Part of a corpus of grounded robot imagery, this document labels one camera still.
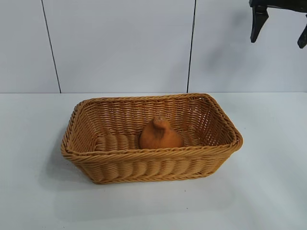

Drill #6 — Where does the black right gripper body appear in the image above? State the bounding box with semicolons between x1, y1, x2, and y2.
249;0;307;12

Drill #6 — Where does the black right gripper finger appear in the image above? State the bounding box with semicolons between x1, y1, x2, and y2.
250;5;269;44
297;13;307;50

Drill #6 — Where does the brown pear-shaped bread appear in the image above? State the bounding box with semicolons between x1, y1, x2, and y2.
140;115;185;150

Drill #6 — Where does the tan woven wicker basket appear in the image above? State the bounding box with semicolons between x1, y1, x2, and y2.
60;92;244;185

